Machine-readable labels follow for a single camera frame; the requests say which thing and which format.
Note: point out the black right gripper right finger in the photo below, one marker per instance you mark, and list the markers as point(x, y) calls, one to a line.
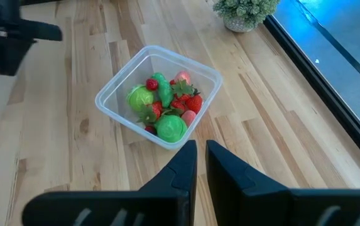
point(277, 208)

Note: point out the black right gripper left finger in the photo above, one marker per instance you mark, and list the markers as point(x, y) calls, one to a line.
point(120, 208)

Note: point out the dark red toy cherry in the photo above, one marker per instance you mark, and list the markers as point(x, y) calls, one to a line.
point(150, 129)

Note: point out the green toy pear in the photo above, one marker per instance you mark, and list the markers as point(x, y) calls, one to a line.
point(170, 128)

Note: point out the light green toy cabbage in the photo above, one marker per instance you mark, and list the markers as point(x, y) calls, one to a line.
point(139, 99)

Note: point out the small red toy strawberry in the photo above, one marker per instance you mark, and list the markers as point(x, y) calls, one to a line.
point(178, 105)

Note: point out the green elongated toy vegetable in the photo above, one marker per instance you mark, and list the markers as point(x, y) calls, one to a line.
point(164, 92)

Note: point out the red toy strawberry with leaf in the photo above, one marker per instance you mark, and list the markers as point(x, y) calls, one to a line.
point(194, 104)

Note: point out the red round toy cherry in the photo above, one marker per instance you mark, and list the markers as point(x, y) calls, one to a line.
point(172, 82)

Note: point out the clear plastic food container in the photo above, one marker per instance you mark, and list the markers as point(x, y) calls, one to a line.
point(117, 97)

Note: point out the potted green succulent plant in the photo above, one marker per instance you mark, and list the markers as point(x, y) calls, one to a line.
point(245, 12)

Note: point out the black table edge rail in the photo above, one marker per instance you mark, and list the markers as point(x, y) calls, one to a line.
point(324, 91)

